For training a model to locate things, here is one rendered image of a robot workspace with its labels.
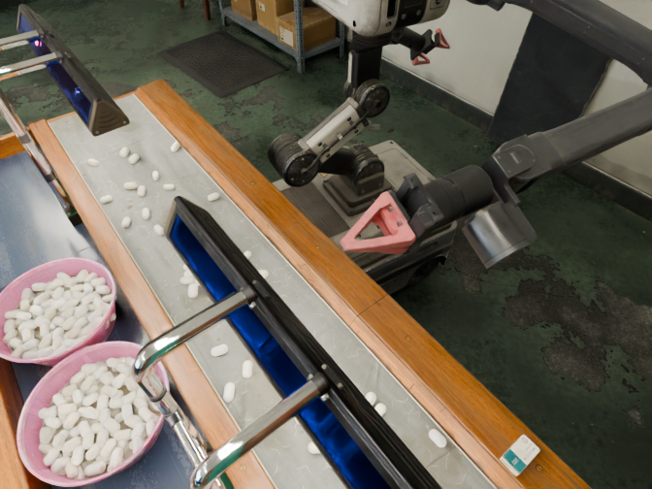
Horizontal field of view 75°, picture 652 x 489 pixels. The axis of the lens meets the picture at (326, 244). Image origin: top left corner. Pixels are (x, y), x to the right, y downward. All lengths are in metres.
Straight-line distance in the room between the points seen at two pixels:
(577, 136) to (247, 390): 0.71
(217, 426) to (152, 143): 0.95
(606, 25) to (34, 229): 1.43
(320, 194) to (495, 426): 1.03
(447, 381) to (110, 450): 0.64
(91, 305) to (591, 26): 1.14
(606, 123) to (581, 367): 1.37
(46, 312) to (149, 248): 0.26
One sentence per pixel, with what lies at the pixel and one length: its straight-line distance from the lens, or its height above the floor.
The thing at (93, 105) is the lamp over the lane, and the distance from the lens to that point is 1.02.
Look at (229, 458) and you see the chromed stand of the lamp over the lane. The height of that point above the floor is 1.12.
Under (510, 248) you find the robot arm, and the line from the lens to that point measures 0.54.
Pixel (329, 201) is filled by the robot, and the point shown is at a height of 0.48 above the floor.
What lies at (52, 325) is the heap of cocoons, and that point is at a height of 0.73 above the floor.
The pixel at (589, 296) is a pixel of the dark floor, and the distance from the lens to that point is 2.21.
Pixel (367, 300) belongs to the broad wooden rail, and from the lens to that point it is 0.97.
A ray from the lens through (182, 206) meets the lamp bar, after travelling 0.69.
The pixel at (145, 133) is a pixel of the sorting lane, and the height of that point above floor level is 0.74.
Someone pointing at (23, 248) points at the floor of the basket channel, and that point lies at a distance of 1.43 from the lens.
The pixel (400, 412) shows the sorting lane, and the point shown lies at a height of 0.74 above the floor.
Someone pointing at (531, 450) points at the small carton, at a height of 0.79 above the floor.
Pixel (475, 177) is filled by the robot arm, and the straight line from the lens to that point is 0.56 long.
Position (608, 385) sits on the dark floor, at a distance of 2.01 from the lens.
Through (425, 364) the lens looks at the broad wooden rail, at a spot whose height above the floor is 0.76.
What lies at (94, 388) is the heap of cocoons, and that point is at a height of 0.73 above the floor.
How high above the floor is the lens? 1.57
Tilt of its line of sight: 50 degrees down
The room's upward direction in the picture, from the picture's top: straight up
